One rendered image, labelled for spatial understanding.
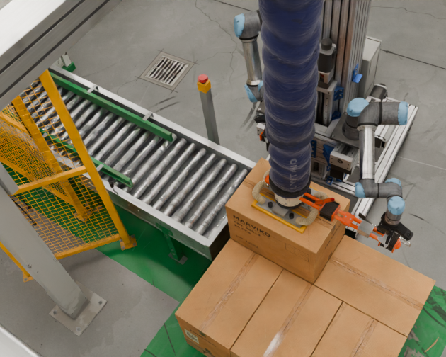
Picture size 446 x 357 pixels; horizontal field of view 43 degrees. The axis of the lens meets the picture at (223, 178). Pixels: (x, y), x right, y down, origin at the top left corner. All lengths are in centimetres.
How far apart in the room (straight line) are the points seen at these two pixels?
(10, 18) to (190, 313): 253
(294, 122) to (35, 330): 257
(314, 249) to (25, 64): 225
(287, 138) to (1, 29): 167
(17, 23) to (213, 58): 433
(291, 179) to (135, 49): 312
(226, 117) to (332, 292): 206
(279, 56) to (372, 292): 174
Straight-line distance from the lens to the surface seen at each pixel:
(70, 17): 121
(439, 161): 474
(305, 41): 220
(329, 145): 356
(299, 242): 314
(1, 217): 310
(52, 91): 304
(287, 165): 279
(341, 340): 337
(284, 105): 244
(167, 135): 406
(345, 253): 358
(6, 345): 61
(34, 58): 118
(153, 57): 556
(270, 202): 321
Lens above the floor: 373
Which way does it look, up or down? 55 degrees down
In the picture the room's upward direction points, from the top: 10 degrees counter-clockwise
